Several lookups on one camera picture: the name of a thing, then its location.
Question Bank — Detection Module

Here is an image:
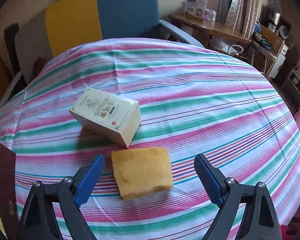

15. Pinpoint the striped bed cover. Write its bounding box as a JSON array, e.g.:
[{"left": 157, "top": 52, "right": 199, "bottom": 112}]
[{"left": 0, "top": 38, "right": 300, "bottom": 239}]

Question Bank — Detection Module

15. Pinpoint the white appliance box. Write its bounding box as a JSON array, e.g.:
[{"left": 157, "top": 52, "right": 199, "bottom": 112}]
[{"left": 185, "top": 0, "right": 206, "bottom": 20}]

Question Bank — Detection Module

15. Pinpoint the cream tea box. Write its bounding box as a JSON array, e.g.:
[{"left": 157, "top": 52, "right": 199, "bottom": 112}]
[{"left": 69, "top": 88, "right": 141, "bottom": 148}]

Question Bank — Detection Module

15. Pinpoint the pink patterned curtain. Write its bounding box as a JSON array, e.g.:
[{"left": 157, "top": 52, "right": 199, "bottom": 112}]
[{"left": 217, "top": 0, "right": 259, "bottom": 39}]

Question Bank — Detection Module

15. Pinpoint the wooden desk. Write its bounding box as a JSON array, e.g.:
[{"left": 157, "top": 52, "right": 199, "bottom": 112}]
[{"left": 169, "top": 14, "right": 251, "bottom": 44}]

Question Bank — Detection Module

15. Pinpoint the yellow sponge block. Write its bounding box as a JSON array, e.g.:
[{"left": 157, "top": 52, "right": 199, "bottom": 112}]
[{"left": 111, "top": 147, "right": 173, "bottom": 200}]

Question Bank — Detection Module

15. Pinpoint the white cabinet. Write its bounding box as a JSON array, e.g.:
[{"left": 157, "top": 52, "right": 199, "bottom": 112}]
[{"left": 268, "top": 44, "right": 289, "bottom": 79}]

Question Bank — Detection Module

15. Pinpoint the dark red pillow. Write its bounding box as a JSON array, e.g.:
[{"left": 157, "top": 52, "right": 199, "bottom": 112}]
[{"left": 31, "top": 57, "right": 48, "bottom": 80}]

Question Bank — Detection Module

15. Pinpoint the black rolled mat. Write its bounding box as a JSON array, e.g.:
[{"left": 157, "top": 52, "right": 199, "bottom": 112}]
[{"left": 4, "top": 23, "right": 20, "bottom": 75}]

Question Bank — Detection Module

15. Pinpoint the tricolour padded headboard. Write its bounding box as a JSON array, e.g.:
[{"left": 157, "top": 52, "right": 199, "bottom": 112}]
[{"left": 15, "top": 0, "right": 160, "bottom": 83}]

